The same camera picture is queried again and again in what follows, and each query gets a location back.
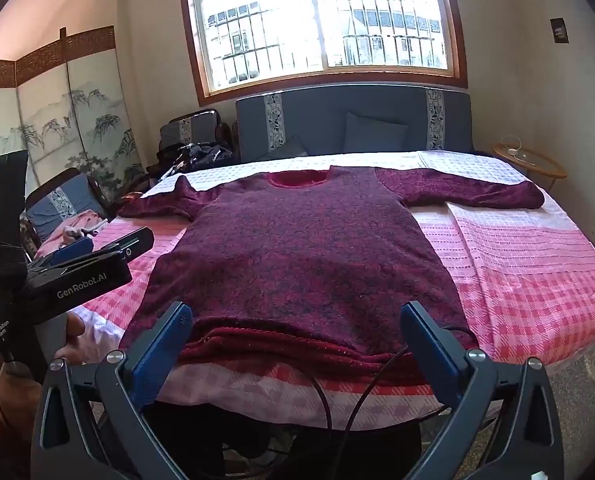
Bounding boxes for painted folding screen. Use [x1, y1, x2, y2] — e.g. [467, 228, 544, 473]
[0, 25, 146, 196]

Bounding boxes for pink checked bed sheet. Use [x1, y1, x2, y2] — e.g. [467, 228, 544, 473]
[72, 195, 595, 428]

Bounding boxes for wooden framed window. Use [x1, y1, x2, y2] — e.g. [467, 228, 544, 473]
[178, 0, 468, 107]

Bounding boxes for dark red knit sweater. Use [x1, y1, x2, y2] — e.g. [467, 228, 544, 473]
[118, 165, 545, 368]

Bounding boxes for person's left hand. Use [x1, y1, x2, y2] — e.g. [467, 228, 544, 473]
[52, 309, 86, 367]

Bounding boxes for round wooden side table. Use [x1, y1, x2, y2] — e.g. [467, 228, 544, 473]
[492, 142, 568, 181]

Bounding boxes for white charger cable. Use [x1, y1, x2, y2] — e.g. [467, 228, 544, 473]
[501, 135, 538, 163]

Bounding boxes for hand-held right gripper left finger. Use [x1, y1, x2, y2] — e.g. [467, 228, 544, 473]
[30, 301, 193, 480]

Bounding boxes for large blue cushion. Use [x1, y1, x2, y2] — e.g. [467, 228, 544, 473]
[344, 112, 409, 153]

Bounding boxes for wooden armchair with blue cushion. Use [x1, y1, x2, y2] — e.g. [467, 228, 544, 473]
[158, 109, 236, 166]
[20, 167, 113, 261]

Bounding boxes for shiny black bag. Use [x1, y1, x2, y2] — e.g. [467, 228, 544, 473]
[160, 144, 236, 178]

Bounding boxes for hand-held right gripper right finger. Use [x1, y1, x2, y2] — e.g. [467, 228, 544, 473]
[401, 301, 564, 480]

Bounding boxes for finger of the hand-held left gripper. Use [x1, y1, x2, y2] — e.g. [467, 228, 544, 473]
[45, 236, 95, 267]
[88, 226, 155, 262]

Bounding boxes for black cable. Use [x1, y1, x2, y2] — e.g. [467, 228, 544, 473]
[345, 327, 478, 433]
[305, 372, 334, 433]

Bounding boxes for pink clothes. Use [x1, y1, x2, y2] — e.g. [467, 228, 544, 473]
[48, 211, 109, 251]

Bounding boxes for small blue cushion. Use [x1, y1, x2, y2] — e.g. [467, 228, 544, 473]
[265, 135, 309, 161]

